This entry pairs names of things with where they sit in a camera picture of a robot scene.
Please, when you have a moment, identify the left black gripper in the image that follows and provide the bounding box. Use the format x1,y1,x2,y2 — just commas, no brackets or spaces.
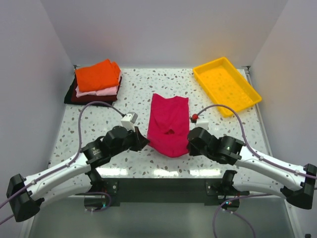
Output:
110,125,150,157

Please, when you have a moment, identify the magenta t shirt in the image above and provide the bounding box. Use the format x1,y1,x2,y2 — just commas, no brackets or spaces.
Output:
147,93,190,158

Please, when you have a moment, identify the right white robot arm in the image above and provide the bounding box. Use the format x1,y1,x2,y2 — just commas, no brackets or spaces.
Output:
187,127,317,210

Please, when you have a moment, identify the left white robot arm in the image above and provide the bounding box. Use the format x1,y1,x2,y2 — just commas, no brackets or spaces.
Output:
4,126,149,222

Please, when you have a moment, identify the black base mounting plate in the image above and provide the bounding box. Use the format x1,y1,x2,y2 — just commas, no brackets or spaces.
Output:
84,178,249,210

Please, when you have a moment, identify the pink folded t shirt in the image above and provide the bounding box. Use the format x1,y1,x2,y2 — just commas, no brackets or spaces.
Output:
75,85,120,98

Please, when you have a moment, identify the maroon folded t shirt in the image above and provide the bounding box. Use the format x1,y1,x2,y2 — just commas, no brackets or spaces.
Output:
68,77,122,105

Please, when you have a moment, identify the yellow plastic tray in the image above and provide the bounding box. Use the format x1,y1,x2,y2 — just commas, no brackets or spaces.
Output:
193,57,262,113

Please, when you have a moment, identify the orange folded t shirt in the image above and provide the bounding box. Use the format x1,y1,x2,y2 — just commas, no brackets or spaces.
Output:
75,59,121,92

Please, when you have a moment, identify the black folded t shirt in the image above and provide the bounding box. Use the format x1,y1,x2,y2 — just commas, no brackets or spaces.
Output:
64,84,72,105

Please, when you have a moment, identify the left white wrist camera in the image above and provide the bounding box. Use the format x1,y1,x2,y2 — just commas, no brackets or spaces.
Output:
121,112,138,131

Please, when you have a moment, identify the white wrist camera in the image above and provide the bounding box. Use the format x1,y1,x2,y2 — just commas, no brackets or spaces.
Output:
195,118,209,130
121,112,138,131

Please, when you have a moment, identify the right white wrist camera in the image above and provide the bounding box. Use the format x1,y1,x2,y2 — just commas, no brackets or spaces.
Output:
195,118,209,130

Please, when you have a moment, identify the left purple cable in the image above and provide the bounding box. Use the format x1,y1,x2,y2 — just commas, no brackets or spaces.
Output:
0,101,124,225

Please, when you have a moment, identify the purple cable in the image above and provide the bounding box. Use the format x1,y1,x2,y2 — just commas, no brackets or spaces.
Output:
189,104,317,238
0,101,124,225

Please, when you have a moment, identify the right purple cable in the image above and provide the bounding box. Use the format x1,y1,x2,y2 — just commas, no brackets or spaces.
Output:
189,104,317,238

